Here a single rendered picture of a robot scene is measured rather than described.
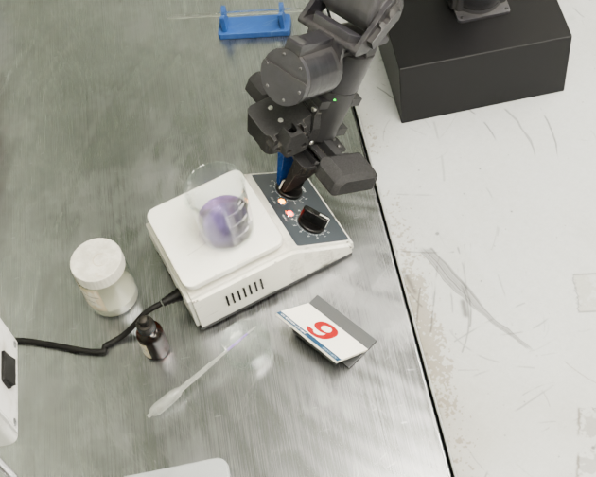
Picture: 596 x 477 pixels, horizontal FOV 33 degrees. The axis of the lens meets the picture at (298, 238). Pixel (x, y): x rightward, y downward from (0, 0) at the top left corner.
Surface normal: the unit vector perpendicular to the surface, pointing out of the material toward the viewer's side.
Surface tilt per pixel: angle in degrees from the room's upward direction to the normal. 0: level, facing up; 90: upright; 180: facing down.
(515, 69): 90
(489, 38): 4
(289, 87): 62
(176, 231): 0
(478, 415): 0
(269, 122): 9
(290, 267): 90
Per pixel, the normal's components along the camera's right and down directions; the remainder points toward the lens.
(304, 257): 0.46, 0.70
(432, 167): -0.11, -0.56
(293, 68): -0.61, 0.33
